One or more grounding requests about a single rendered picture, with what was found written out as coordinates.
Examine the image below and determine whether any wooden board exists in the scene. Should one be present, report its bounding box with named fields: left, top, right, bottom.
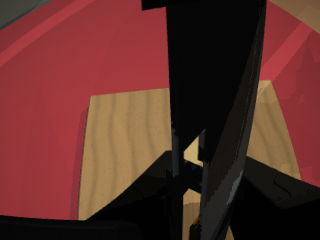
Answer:
left=77, top=80, right=301, bottom=240

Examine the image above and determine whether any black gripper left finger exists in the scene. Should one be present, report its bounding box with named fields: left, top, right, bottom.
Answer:
left=0, top=151, right=175, bottom=240

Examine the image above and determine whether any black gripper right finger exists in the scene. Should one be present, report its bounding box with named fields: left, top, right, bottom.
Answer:
left=229, top=156, right=320, bottom=240

